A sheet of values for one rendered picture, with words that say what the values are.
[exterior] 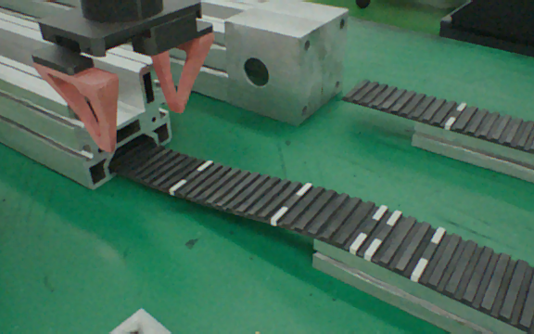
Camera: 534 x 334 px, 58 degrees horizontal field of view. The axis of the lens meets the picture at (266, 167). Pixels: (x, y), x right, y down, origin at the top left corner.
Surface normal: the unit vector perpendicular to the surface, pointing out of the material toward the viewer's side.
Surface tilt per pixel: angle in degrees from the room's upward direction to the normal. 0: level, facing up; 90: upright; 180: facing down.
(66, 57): 0
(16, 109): 90
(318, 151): 0
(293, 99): 90
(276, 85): 90
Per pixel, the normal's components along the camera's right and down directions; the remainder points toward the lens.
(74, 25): 0.00, -0.82
